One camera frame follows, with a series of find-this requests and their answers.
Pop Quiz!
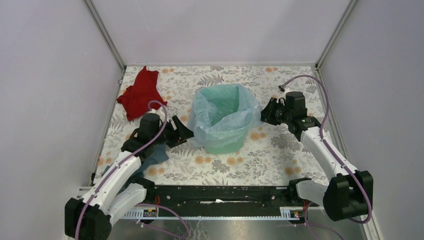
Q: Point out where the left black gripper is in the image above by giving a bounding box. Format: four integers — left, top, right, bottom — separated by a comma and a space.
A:
151, 115, 196, 148

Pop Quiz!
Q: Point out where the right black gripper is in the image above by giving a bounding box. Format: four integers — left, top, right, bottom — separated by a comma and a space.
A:
255, 97, 293, 126

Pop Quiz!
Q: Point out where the light blue plastic trash bag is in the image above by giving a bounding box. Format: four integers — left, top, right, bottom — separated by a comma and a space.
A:
187, 83, 263, 149

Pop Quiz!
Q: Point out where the green plastic trash bin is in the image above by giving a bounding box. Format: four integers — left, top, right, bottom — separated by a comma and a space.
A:
198, 85, 249, 156

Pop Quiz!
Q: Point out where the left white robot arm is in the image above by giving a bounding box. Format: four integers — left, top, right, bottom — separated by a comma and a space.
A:
64, 113, 194, 240

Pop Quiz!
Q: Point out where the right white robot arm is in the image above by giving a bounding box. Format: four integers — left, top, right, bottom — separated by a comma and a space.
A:
261, 91, 374, 221

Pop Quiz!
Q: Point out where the blue-grey cloth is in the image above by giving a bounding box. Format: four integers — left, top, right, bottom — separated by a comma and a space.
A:
103, 142, 169, 191

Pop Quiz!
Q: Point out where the floral patterned table mat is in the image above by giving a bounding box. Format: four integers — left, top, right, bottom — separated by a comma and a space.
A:
96, 65, 332, 187

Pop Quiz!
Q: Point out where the red cloth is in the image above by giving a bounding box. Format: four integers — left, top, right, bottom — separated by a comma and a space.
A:
116, 66, 167, 121

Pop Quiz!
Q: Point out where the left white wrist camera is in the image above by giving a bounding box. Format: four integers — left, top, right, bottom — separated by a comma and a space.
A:
148, 107, 168, 123

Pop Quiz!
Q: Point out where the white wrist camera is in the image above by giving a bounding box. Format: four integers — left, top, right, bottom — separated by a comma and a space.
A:
148, 107, 168, 123
277, 87, 292, 105

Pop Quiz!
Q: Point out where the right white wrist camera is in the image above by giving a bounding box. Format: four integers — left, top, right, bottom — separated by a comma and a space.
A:
277, 87, 292, 105

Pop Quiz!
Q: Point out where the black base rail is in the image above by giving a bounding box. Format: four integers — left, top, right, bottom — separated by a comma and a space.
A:
144, 185, 306, 219

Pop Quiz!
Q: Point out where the left aluminium corner post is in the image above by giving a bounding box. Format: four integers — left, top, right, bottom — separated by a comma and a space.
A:
82, 0, 126, 73

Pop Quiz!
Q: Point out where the aluminium corner post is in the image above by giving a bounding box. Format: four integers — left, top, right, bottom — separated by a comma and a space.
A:
82, 0, 126, 73
315, 0, 359, 69

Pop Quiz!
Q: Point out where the right aluminium corner post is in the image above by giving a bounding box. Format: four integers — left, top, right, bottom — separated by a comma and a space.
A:
315, 0, 359, 69

